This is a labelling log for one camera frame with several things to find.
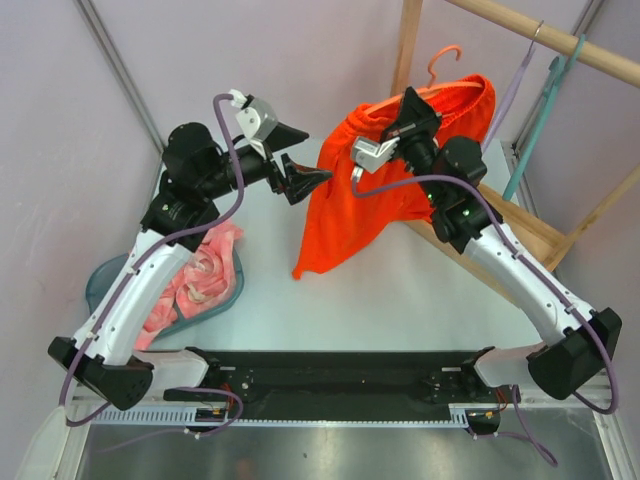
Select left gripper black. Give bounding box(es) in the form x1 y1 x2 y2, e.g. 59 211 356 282
198 122 330 203

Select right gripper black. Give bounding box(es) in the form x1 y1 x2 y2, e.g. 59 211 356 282
378 86 445 206

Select orange plastic hanger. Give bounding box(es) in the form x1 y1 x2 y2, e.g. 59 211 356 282
367 44 489 119

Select orange shorts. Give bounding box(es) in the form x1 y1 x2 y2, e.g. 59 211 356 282
292 74 496 280

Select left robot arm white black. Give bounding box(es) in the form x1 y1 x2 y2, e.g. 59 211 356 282
48 121 329 410

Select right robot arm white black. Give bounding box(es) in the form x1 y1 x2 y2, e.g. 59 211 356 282
382 88 622 414

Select purple plastic hanger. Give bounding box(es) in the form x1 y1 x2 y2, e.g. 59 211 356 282
481 44 536 153

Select teal plastic hanger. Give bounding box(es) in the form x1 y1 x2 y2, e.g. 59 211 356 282
502 34 586 201

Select wooden clothes rack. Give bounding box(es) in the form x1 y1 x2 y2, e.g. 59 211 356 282
390 1 639 296

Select pink garment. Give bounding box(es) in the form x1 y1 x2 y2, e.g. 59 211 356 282
135 220 243 350

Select teal plastic basket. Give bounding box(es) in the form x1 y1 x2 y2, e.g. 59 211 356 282
85 252 246 341

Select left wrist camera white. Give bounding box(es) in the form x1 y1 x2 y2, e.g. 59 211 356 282
229 89 278 158

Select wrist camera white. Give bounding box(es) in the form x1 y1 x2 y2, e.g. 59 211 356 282
350 137 398 179
229 89 278 158

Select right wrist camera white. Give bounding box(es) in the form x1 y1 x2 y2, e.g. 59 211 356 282
350 137 398 179

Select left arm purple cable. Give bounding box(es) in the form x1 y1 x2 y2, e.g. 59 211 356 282
59 93 249 454

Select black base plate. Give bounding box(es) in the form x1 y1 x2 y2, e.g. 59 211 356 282
163 351 511 422

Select white slotted cable duct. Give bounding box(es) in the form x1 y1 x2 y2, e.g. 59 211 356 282
93 406 469 429

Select aluminium frame rail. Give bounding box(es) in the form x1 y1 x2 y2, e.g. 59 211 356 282
517 372 619 411

